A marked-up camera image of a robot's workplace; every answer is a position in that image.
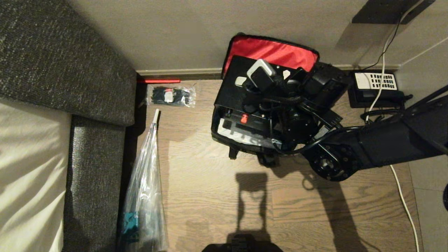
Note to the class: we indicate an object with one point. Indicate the grey fabric sofa frame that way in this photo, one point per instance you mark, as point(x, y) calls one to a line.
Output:
point(92, 182)

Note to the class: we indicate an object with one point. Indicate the black bag with red lining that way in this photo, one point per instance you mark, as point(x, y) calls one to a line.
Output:
point(218, 134)

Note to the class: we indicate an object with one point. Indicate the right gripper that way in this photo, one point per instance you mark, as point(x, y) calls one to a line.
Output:
point(285, 85)

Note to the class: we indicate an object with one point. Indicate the black wall shelf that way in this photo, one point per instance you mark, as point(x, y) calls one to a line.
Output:
point(385, 10)

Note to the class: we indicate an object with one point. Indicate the red lined bag lid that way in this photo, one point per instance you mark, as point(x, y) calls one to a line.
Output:
point(273, 50)

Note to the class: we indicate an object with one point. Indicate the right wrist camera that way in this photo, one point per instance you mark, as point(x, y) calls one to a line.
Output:
point(260, 72)

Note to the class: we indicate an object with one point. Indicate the red stick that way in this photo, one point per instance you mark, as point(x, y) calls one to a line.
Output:
point(159, 81)

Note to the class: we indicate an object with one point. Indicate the white bed sheet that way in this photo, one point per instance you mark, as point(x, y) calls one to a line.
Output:
point(29, 175)

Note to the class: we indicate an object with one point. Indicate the black device with white panel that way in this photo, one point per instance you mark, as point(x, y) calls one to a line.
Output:
point(371, 81)

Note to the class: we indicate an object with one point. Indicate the black case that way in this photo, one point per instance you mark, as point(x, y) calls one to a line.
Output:
point(231, 80)

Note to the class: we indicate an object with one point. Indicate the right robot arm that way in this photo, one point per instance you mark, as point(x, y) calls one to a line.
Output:
point(378, 143)

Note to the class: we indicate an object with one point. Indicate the long clear plastic bag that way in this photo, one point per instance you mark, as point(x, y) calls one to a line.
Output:
point(145, 189)

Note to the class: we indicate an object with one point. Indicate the white plastic sheet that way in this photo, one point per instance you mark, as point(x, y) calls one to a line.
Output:
point(241, 137)

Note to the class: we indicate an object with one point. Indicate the small red clip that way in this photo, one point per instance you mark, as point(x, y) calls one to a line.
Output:
point(244, 118)

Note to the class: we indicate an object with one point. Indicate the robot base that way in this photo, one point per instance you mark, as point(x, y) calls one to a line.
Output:
point(241, 245)

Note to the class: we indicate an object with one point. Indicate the grey fabric cushion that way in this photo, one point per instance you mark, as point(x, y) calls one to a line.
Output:
point(59, 59)

